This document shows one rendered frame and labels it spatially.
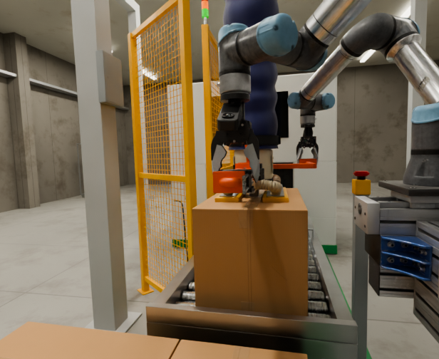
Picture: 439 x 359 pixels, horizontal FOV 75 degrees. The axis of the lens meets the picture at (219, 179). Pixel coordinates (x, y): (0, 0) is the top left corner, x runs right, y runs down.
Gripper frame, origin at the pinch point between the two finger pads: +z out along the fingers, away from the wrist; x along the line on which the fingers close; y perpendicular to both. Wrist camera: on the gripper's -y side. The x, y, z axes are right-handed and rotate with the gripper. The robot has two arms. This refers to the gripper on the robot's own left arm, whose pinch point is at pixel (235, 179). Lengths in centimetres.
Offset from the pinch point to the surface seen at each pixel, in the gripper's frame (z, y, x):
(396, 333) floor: 108, 118, -83
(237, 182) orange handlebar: 0.2, -5.4, -1.2
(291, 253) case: 27.9, 28.6, -14.3
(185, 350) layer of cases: 54, 11, 18
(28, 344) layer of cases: 54, 6, 70
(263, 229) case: 20.1, 28.8, -5.2
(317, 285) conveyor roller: 54, 61, -27
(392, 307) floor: 108, 150, -92
